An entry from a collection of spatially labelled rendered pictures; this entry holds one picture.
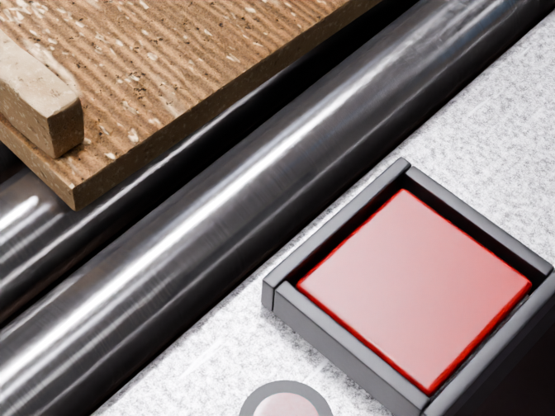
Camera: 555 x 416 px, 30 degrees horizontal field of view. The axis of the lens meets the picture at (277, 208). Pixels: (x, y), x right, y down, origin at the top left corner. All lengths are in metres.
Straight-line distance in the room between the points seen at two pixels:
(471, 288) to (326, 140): 0.09
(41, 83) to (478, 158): 0.17
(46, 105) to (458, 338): 0.16
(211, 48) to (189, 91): 0.02
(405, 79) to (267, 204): 0.09
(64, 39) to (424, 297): 0.17
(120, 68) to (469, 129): 0.14
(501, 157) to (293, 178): 0.08
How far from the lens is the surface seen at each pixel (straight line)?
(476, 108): 0.43
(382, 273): 0.36
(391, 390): 0.34
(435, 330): 0.35
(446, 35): 0.46
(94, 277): 0.37
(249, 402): 0.35
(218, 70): 0.41
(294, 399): 0.35
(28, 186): 0.40
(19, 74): 0.37
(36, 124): 0.37
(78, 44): 0.42
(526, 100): 0.44
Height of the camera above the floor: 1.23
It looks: 55 degrees down
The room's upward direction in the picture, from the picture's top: 4 degrees clockwise
